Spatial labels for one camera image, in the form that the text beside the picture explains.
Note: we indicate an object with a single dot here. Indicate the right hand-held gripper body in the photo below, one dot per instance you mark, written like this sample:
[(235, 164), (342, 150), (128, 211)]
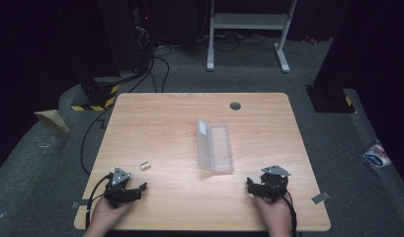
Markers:
[(274, 184)]

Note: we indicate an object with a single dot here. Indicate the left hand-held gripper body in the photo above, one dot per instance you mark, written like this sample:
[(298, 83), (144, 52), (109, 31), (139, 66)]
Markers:
[(115, 194)]

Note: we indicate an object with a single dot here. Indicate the small tan block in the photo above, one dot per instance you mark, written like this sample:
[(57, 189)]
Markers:
[(145, 166)]

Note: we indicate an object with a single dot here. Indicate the clear plastic box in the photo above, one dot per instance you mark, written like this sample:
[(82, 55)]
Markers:
[(215, 146)]

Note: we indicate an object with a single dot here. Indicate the person's left hand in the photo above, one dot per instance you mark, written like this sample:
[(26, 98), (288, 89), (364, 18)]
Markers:
[(104, 217)]

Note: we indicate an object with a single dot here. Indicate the person's right hand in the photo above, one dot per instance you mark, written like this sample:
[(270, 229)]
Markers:
[(277, 217)]

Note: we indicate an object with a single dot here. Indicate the grey tape strip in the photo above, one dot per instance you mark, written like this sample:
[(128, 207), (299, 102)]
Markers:
[(320, 197), (80, 204)]

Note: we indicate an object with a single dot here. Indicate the beige cardboard piece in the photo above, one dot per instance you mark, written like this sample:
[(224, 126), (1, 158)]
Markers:
[(53, 120)]

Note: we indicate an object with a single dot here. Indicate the black yellow striped stand base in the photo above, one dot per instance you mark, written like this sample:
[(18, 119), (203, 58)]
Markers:
[(97, 97)]

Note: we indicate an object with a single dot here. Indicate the white blue plastic packet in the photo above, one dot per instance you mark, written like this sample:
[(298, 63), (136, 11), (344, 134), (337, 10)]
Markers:
[(376, 156)]

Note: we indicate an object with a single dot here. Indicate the white metal stand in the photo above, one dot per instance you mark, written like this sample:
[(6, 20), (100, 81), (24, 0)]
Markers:
[(249, 21)]

